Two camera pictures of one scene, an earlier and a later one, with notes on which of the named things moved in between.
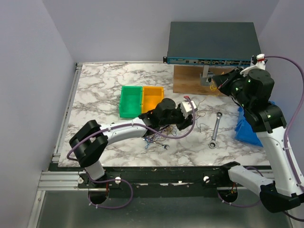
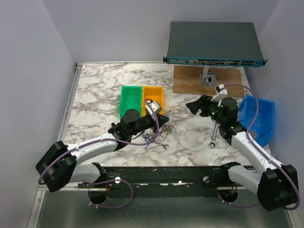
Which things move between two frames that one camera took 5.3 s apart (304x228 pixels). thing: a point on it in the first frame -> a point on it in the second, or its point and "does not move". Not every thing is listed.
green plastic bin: [130, 101] does not move
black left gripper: [187, 121] -> [163, 119]
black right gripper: [223, 80] -> [202, 104]
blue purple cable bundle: [155, 137] does not move
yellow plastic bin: [151, 96] does not move
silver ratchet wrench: [213, 144] does not move
